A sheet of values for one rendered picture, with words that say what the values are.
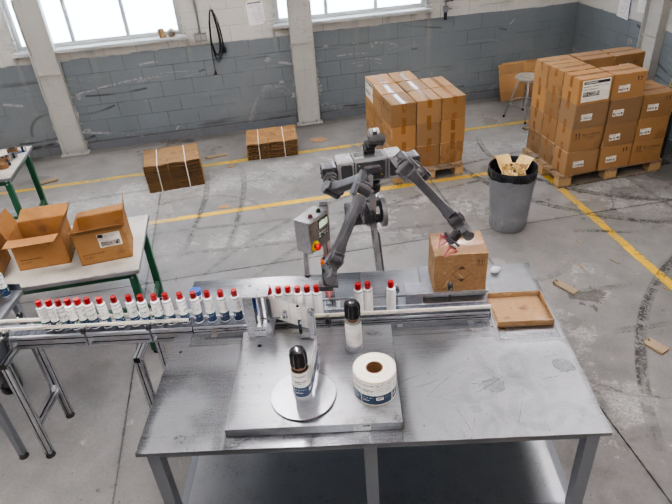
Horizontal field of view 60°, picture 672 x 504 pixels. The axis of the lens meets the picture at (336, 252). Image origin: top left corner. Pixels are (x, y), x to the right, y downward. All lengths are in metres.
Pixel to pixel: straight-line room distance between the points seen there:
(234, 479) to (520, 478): 1.52
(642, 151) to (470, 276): 3.89
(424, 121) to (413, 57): 2.32
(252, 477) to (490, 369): 1.41
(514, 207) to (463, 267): 2.25
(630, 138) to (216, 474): 5.19
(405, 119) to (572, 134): 1.67
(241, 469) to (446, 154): 4.31
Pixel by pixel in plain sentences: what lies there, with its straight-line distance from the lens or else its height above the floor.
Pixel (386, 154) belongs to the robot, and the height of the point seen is 1.52.
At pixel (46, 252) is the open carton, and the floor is 0.89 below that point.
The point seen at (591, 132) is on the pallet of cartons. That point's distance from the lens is 6.49.
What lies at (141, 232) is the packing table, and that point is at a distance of 4.62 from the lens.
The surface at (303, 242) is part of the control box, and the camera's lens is 3.02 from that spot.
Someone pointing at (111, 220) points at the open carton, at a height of 0.96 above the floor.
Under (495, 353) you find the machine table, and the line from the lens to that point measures 3.14.
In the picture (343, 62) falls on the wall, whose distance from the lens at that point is 8.36.
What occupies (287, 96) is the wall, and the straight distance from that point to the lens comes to 8.37.
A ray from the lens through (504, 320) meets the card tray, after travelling 3.34.
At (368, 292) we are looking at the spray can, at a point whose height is 1.03.
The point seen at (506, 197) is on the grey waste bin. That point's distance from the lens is 5.50.
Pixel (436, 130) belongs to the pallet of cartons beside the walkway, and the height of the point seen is 0.55.
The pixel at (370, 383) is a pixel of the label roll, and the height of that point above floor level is 1.02.
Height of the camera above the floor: 2.94
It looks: 33 degrees down
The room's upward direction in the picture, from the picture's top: 5 degrees counter-clockwise
